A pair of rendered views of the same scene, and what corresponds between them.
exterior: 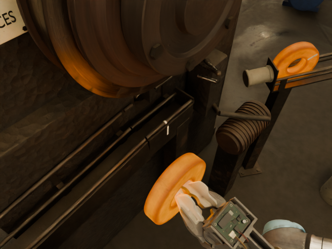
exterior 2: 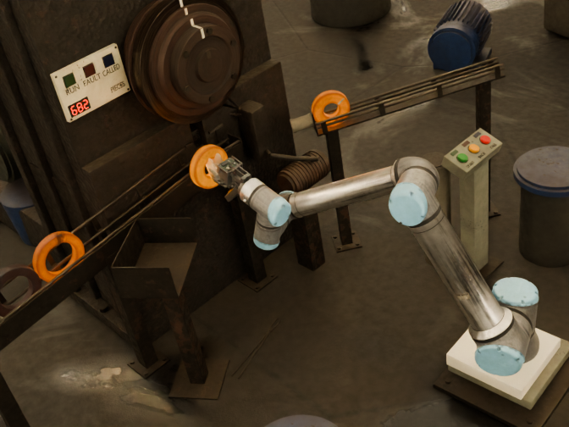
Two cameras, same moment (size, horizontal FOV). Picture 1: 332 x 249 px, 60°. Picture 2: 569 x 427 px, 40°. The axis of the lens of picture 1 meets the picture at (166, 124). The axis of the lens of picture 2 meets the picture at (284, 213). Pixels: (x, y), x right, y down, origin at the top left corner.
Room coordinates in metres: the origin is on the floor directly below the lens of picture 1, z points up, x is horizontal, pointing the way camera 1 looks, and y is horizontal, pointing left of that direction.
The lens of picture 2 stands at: (-2.03, -0.59, 2.28)
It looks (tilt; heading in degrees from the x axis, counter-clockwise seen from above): 36 degrees down; 8
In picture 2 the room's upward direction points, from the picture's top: 11 degrees counter-clockwise
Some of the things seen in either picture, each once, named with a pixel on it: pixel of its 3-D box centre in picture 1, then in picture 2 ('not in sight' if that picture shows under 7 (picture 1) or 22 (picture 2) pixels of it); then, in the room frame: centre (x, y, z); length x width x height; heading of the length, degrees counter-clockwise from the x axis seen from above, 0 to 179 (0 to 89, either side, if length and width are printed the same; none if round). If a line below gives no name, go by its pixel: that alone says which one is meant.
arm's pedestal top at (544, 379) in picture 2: not in sight; (510, 357); (-0.09, -1.01, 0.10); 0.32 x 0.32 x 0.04; 51
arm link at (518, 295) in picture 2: not in sight; (513, 307); (-0.10, -1.01, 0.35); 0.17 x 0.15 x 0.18; 158
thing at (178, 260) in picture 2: not in sight; (176, 318); (-0.01, 0.17, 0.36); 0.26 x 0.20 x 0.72; 172
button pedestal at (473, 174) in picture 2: not in sight; (474, 209); (0.52, -0.98, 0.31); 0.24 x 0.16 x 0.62; 137
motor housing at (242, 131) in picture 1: (233, 154); (310, 211); (0.68, -0.30, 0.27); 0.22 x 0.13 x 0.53; 137
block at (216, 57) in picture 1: (203, 81); (254, 130); (0.71, -0.13, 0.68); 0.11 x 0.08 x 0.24; 47
